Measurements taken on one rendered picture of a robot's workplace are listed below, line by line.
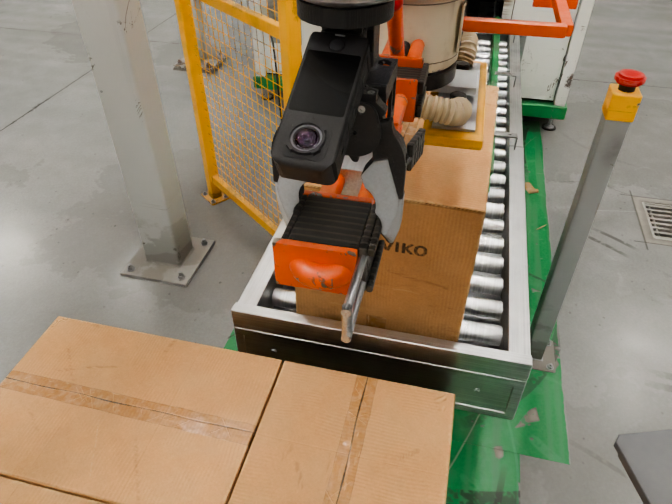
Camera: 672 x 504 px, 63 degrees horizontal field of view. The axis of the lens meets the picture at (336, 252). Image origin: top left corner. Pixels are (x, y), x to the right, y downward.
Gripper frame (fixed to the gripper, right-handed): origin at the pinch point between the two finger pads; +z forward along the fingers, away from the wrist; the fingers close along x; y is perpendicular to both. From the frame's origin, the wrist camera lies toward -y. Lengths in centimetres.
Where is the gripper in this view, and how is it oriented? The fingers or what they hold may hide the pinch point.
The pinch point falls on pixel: (337, 231)
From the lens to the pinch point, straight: 50.9
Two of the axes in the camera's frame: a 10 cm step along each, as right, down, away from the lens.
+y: 2.4, -6.3, 7.4
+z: 0.0, 7.6, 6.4
